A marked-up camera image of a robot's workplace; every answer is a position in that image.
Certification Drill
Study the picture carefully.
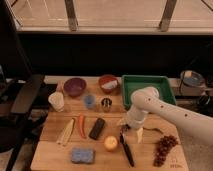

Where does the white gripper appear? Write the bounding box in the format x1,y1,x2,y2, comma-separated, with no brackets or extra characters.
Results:
116,105,148,143

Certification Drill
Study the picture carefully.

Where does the black dish brush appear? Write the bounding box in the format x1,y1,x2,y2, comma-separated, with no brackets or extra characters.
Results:
121,124,164,134

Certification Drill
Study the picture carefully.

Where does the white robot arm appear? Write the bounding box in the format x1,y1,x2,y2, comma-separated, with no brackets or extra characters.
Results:
117,87,213,145

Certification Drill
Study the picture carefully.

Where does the yellow lemon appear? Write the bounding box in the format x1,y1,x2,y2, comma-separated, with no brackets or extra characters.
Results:
104,136,118,151

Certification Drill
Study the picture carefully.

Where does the black rectangular block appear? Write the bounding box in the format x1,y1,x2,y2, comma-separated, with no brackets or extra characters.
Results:
89,118,105,140

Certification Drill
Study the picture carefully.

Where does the red grapes bunch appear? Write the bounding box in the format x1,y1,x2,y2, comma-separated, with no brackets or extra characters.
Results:
153,135,178,167

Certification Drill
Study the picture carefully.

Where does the green plastic tray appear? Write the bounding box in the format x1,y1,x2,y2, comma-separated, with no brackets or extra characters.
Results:
121,74,178,111

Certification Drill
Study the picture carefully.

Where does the white item in bowl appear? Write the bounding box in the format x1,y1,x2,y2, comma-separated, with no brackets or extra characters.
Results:
102,81,117,90

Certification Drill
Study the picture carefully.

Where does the blue plastic cup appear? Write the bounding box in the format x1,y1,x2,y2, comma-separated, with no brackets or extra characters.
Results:
83,94,96,109

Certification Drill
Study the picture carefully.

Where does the orange carrot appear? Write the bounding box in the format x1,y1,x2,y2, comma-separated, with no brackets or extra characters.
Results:
78,115,86,138

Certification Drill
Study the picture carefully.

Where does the red bowl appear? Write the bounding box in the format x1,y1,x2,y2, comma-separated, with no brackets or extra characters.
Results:
98,74,119,94

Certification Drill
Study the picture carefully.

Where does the blue sponge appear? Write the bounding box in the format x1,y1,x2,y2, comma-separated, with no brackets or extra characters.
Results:
71,148,95,164

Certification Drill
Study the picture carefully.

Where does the purple bowl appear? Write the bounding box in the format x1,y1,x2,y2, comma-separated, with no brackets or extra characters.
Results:
64,77,87,97

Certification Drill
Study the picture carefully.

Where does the round blue lidded container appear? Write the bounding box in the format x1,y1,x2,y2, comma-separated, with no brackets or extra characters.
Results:
180,70,205,87

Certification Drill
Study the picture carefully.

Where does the white plastic cup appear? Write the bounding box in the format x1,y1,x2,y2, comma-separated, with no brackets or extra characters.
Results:
48,92,64,112

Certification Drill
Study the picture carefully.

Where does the black chair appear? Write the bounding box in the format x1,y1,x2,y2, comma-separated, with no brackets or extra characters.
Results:
0,0,44,163

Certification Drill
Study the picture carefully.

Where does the black handled peeler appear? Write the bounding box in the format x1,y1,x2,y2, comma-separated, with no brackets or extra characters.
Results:
120,133,135,167

